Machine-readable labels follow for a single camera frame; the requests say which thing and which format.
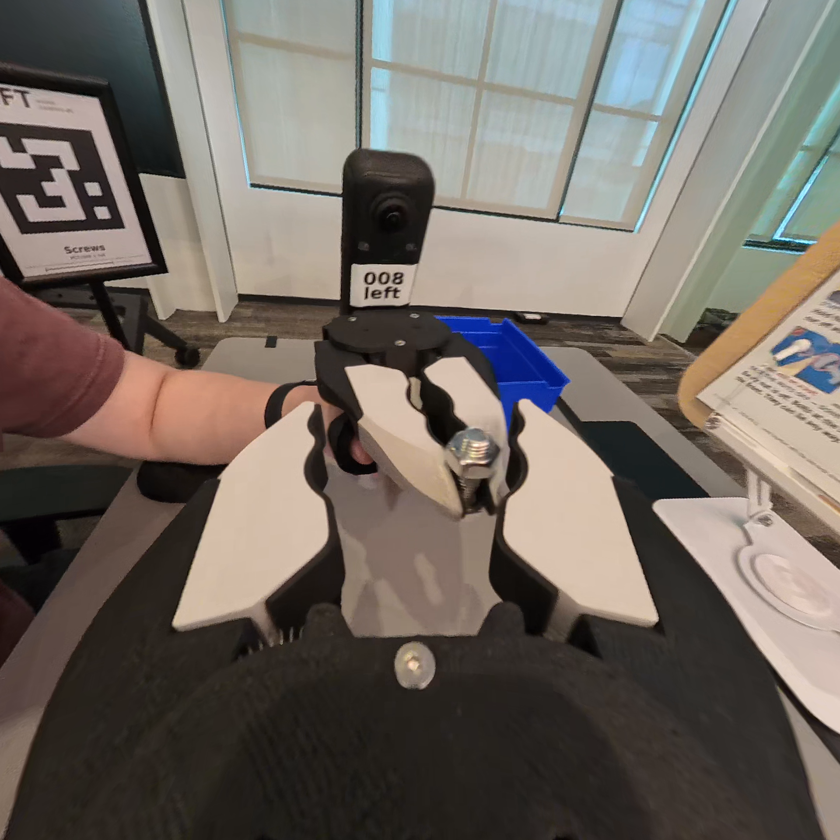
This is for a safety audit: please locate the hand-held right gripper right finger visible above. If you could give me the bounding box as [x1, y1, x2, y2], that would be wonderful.
[490, 399, 660, 643]

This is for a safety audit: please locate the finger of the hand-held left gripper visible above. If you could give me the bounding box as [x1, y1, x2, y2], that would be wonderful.
[343, 364, 466, 521]
[420, 356, 511, 514]

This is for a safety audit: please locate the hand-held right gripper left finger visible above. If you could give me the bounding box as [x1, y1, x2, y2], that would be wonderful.
[171, 400, 347, 643]

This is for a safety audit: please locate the steel hex bolt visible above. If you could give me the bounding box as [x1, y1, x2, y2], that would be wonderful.
[451, 428, 494, 517]

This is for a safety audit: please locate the blue plastic bin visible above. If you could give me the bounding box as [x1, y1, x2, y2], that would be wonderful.
[433, 315, 571, 427]

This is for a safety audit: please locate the steel hex nut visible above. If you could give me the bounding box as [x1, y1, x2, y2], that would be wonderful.
[445, 427, 501, 476]

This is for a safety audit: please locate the person's left forearm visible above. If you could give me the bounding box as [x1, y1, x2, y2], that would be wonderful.
[62, 351, 322, 466]

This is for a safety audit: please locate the person's left hand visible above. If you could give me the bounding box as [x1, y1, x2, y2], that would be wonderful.
[317, 402, 398, 492]

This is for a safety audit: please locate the black armrest pad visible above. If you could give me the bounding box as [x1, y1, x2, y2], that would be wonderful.
[136, 459, 227, 503]

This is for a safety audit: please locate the black wrist watch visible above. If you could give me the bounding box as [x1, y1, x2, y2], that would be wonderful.
[264, 381, 316, 431]

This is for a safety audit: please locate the white document stand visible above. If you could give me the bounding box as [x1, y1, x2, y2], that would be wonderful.
[653, 413, 840, 736]

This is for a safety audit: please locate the dark office chair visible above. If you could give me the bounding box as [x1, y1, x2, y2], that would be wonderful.
[0, 462, 132, 565]

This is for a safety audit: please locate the black easel stand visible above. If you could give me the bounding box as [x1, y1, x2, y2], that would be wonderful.
[39, 279, 201, 368]

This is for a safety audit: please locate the printed instruction sheet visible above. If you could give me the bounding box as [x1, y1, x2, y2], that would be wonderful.
[697, 272, 840, 460]

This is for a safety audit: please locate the white framed window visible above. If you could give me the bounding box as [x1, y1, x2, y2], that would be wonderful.
[220, 0, 732, 232]

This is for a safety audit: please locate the black framed tag sign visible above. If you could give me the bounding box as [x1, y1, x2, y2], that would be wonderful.
[0, 62, 168, 284]

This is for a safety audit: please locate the green glass partition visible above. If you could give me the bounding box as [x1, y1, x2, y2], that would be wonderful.
[745, 98, 840, 253]

